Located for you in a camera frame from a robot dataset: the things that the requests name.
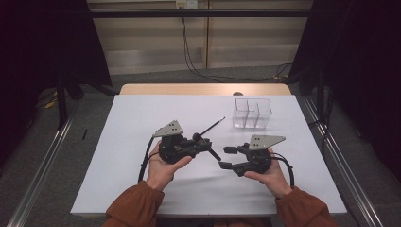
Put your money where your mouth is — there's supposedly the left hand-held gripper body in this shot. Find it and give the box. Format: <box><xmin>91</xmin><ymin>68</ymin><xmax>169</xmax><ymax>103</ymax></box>
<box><xmin>152</xmin><ymin>119</ymin><xmax>202</xmax><ymax>166</ymax></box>

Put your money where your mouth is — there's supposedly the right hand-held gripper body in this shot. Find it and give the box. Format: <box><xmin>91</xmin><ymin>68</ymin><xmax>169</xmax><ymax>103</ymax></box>
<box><xmin>232</xmin><ymin>134</ymin><xmax>287</xmax><ymax>178</ymax></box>

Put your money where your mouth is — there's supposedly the makeup brush with dark handle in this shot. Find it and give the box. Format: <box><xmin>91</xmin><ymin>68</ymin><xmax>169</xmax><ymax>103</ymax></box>
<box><xmin>192</xmin><ymin>132</ymin><xmax>222</xmax><ymax>162</ymax></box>

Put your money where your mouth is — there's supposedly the thin black cosmetic pencil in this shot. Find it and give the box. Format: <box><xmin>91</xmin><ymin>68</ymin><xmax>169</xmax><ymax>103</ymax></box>
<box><xmin>200</xmin><ymin>116</ymin><xmax>227</xmax><ymax>137</ymax></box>

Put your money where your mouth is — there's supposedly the clear plastic organizer box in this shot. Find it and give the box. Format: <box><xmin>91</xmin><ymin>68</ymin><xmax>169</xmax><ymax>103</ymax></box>
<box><xmin>232</xmin><ymin>97</ymin><xmax>273</xmax><ymax>130</ymax></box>

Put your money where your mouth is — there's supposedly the person's right hand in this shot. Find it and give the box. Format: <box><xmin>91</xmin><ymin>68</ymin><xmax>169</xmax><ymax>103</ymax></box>
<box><xmin>243</xmin><ymin>148</ymin><xmax>294</xmax><ymax>200</ymax></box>

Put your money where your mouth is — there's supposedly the person's left hand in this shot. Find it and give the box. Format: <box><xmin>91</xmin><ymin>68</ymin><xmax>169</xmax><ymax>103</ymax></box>
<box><xmin>145</xmin><ymin>148</ymin><xmax>194</xmax><ymax>192</ymax></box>

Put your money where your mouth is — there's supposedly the white table cover sheet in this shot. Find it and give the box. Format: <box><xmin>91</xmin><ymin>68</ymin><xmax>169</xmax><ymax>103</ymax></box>
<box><xmin>70</xmin><ymin>94</ymin><xmax>348</xmax><ymax>218</ymax></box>

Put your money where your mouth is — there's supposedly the wooden table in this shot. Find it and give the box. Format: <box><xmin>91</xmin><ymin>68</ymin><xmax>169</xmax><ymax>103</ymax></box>
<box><xmin>70</xmin><ymin>82</ymin><xmax>348</xmax><ymax>219</ymax></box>

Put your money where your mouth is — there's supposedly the black metal stand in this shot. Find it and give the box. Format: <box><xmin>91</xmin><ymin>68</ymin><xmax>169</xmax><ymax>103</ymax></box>
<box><xmin>55</xmin><ymin>70</ymin><xmax>70</xmax><ymax>130</ymax></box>
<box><xmin>316</xmin><ymin>67</ymin><xmax>330</xmax><ymax>155</ymax></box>

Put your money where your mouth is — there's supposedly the black curtain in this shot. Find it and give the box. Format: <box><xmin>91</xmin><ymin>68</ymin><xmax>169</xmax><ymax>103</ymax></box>
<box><xmin>0</xmin><ymin>0</ymin><xmax>113</xmax><ymax>165</ymax></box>
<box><xmin>288</xmin><ymin>0</ymin><xmax>401</xmax><ymax>181</ymax></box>

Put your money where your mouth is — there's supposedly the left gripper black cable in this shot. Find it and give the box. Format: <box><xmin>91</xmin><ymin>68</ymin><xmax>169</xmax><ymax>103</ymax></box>
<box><xmin>137</xmin><ymin>136</ymin><xmax>161</xmax><ymax>184</ymax></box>

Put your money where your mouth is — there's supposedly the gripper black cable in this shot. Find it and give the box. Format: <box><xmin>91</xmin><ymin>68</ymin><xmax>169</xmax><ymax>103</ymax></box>
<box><xmin>270</xmin><ymin>152</ymin><xmax>296</xmax><ymax>187</ymax></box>
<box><xmin>137</xmin><ymin>136</ymin><xmax>161</xmax><ymax>184</ymax></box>

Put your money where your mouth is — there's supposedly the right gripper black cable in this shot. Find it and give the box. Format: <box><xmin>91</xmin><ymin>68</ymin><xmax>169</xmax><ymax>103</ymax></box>
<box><xmin>270</xmin><ymin>152</ymin><xmax>296</xmax><ymax>187</ymax></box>

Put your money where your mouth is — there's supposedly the metal floor rail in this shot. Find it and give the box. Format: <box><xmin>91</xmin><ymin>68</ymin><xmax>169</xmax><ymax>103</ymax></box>
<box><xmin>302</xmin><ymin>96</ymin><xmax>385</xmax><ymax>227</ymax></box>
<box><xmin>7</xmin><ymin>100</ymin><xmax>81</xmax><ymax>227</ymax></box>

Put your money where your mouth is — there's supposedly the black wall cable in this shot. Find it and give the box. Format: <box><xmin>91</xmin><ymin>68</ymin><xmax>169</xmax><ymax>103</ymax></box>
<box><xmin>181</xmin><ymin>7</ymin><xmax>293</xmax><ymax>83</ymax></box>
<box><xmin>179</xmin><ymin>7</ymin><xmax>293</xmax><ymax>83</ymax></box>

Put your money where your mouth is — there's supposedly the black horizontal frame bar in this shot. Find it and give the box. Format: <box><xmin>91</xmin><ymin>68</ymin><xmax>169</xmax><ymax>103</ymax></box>
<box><xmin>89</xmin><ymin>9</ymin><xmax>312</xmax><ymax>19</ymax></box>

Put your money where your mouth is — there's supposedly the white wall socket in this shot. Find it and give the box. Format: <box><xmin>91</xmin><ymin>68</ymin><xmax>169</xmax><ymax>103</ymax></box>
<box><xmin>175</xmin><ymin>0</ymin><xmax>200</xmax><ymax>9</ymax></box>

